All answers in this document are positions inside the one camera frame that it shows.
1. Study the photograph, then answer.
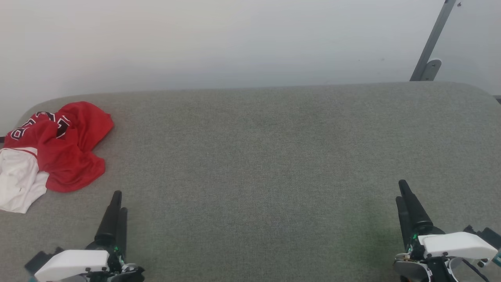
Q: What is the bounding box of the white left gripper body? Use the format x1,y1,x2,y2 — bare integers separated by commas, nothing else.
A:
34,240,130,282

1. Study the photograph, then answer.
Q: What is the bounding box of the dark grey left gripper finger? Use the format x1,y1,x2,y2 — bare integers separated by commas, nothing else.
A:
116,208,128,257
95,191,123,244

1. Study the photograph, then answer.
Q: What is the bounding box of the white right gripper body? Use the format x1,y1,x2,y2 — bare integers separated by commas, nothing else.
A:
407,225,499,262

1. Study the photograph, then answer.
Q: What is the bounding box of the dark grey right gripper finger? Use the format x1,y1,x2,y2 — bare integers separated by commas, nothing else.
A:
398,179,433,232
395,197,414,251

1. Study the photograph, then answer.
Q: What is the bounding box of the red Bulls basketball jersey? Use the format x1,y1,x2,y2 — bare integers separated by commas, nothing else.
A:
0,101,115,214

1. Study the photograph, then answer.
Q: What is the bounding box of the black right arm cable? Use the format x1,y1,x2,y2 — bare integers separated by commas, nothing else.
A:
462,258,490,282

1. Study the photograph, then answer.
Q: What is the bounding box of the grey metal wall bar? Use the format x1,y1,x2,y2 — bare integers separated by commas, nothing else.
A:
410,0,457,82

